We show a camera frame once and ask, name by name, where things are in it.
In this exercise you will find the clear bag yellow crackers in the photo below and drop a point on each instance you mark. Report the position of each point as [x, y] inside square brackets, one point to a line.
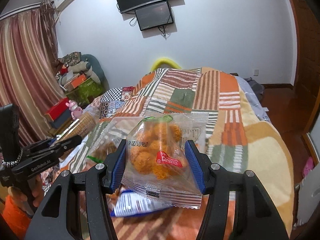
[88, 122]

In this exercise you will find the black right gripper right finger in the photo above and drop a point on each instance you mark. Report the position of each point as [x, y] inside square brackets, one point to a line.
[256, 216]

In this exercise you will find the blue white snack bag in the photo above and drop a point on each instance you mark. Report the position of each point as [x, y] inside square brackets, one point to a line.
[131, 204]

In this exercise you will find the red gift box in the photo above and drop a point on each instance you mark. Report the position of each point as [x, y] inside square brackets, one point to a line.
[54, 112]

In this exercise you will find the brown wooden door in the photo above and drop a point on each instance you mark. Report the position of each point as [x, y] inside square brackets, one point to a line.
[306, 83]

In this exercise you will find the striped pink curtain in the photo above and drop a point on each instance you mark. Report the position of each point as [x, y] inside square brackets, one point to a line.
[29, 62]

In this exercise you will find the clear bag orange snacks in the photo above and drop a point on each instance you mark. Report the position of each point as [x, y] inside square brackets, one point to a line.
[156, 165]

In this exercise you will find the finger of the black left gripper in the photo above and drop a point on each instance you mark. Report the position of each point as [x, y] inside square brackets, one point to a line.
[66, 146]
[38, 146]

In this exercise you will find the pink plush toy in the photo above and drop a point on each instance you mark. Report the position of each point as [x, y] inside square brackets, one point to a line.
[76, 111]

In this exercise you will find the patchwork striped quilt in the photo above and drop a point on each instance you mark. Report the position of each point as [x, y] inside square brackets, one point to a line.
[217, 110]

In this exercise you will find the orange shoe box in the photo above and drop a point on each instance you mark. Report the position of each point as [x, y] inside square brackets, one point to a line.
[75, 82]

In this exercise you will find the left hand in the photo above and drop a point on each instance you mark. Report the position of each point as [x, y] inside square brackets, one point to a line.
[20, 199]

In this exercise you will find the green gift bag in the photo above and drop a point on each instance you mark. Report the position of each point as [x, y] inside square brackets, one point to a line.
[88, 91]

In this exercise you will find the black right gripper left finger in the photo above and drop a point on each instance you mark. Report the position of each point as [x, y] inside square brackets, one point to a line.
[58, 216]

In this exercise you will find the grey backpack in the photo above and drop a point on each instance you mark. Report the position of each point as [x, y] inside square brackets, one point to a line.
[257, 88]

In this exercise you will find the yellow curved headboard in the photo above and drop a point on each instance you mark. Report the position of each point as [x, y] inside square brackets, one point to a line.
[163, 61]

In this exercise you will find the orange sleeve forearm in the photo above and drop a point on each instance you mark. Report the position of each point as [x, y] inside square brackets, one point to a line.
[17, 220]

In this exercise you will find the small black wall monitor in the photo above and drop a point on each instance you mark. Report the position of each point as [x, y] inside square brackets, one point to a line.
[154, 15]

